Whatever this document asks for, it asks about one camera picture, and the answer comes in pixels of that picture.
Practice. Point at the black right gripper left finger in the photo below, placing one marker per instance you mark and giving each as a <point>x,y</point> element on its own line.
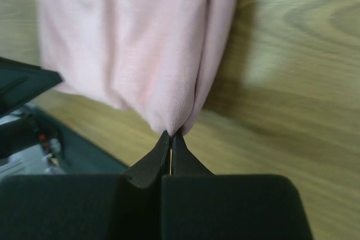
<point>87,206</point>

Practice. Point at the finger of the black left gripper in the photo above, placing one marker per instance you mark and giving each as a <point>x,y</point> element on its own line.
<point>20,83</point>

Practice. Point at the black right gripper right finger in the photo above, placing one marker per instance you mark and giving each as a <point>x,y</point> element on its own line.
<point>196,204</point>

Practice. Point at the dusty pink graphic t-shirt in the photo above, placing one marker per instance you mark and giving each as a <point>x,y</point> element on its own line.
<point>157,57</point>

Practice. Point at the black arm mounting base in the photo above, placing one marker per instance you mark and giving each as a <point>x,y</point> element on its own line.
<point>33,142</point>

